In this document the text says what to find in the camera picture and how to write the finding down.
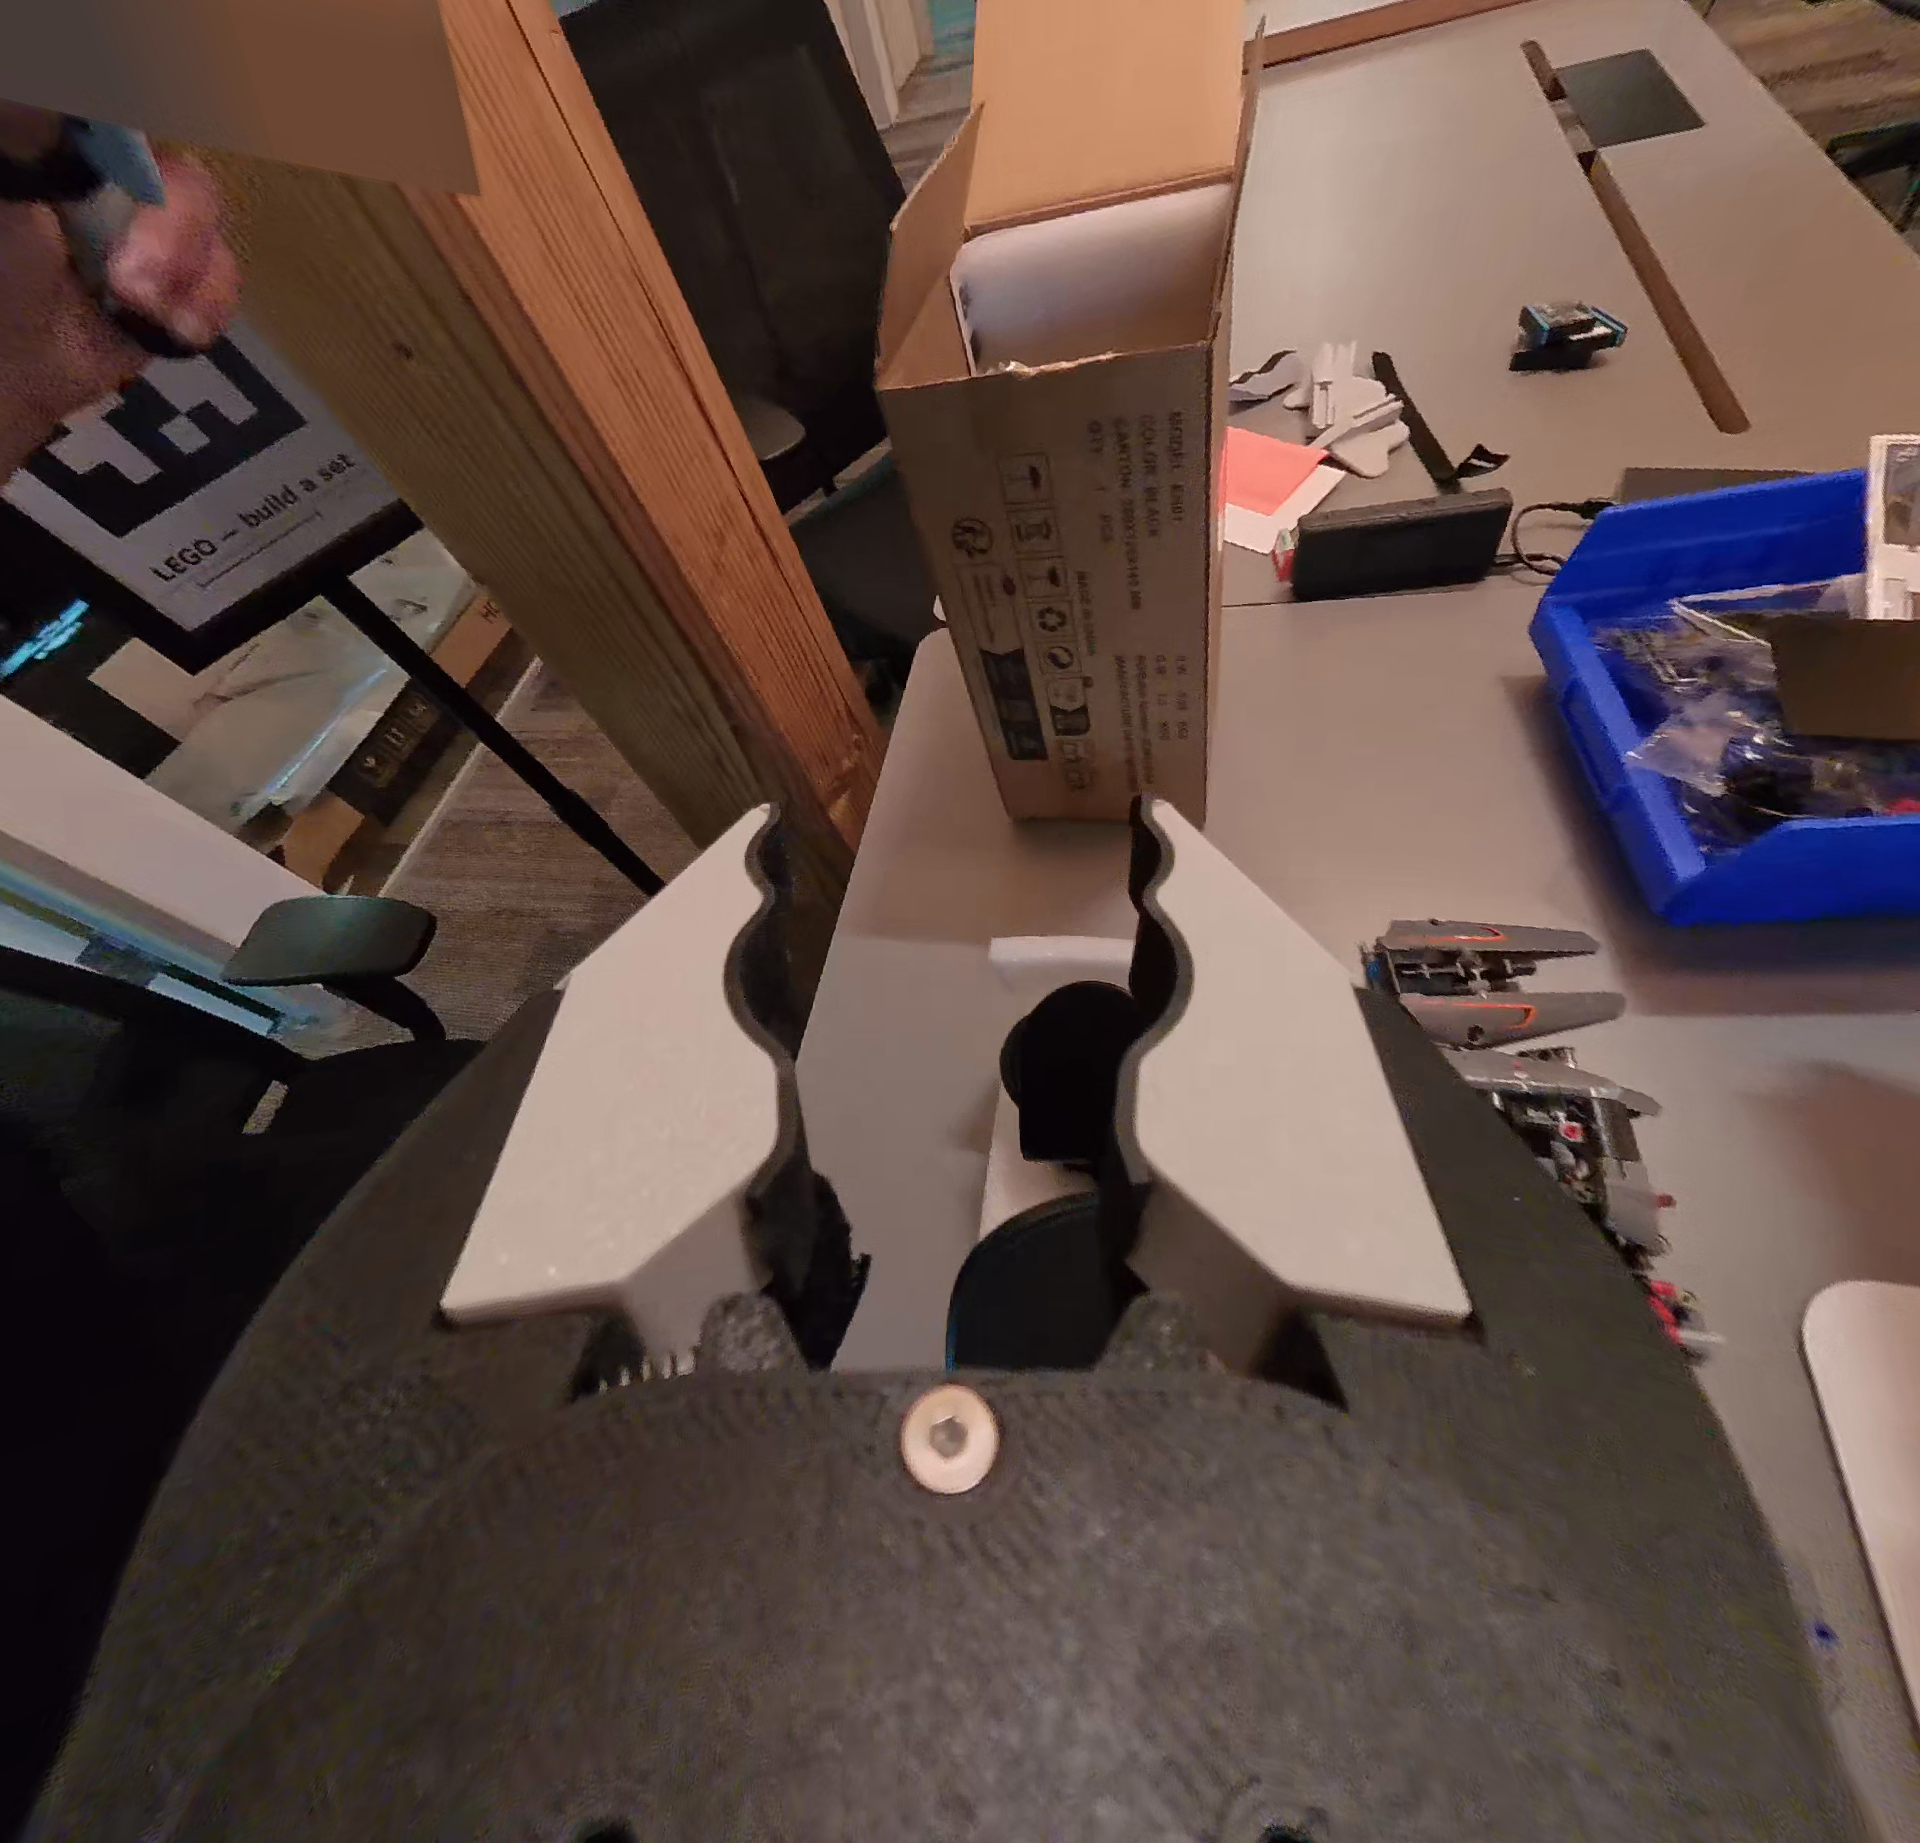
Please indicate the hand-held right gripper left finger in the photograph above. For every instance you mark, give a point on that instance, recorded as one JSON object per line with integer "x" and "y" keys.
{"x": 630, "y": 1124}

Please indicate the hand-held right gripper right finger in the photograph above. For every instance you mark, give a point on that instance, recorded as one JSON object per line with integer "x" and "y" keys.
{"x": 1290, "y": 1138}

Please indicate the black packaged device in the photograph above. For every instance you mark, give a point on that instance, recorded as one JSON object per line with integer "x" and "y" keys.
{"x": 1071, "y": 1063}

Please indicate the white foam base block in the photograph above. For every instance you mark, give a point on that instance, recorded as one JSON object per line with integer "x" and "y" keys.
{"x": 1050, "y": 958}

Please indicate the brown cardboard box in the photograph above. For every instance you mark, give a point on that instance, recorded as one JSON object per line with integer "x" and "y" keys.
{"x": 1111, "y": 599}

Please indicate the person's left forearm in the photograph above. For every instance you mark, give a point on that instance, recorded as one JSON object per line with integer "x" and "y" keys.
{"x": 51, "y": 359}

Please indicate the grey lego wing assembly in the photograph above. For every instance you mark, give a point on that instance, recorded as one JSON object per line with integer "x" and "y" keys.
{"x": 1516, "y": 1021}
{"x": 1476, "y": 951}

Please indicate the grey lego model body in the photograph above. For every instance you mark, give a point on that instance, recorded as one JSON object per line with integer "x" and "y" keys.
{"x": 1560, "y": 1124}

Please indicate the person's left hand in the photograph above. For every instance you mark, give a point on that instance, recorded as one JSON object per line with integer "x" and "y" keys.
{"x": 181, "y": 268}

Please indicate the black office chair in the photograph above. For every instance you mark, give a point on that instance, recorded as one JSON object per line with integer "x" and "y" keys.
{"x": 331, "y": 935}

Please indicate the black white marker sign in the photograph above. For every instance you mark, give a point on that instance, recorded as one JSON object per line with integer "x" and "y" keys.
{"x": 225, "y": 553}

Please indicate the black sign stand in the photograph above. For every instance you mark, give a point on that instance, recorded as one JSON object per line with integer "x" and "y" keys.
{"x": 495, "y": 741}

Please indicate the blue plastic bin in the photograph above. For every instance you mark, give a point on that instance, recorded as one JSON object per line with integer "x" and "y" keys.
{"x": 1740, "y": 868}

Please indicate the wooden pillar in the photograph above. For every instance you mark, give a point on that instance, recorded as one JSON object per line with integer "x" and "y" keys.
{"x": 600, "y": 449}

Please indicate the clear plastic parts bags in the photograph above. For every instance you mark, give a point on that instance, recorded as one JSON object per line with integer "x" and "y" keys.
{"x": 1696, "y": 763}

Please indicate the black rectangular device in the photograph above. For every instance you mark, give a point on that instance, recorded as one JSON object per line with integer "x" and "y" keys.
{"x": 1396, "y": 546}

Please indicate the grey chair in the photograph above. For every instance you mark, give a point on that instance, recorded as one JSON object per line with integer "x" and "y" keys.
{"x": 840, "y": 553}

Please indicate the black cabinet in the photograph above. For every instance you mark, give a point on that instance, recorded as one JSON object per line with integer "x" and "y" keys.
{"x": 750, "y": 224}

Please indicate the red paper card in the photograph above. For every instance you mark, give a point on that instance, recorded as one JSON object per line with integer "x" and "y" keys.
{"x": 1267, "y": 479}

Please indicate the brown cardboard piece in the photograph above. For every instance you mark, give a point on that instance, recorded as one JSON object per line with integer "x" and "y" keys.
{"x": 1846, "y": 680}

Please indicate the white flat plastic pieces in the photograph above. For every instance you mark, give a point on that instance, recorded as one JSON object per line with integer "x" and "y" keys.
{"x": 1350, "y": 418}

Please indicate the small blue device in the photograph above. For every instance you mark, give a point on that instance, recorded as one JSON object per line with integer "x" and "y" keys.
{"x": 1566, "y": 330}

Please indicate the white printed sheet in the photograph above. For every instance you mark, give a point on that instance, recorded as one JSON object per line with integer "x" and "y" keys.
{"x": 1892, "y": 524}

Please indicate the white foam padding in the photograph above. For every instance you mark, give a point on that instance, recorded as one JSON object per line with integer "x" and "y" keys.
{"x": 1081, "y": 268}

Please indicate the black square pad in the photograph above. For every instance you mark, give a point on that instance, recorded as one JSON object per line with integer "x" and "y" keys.
{"x": 1627, "y": 100}

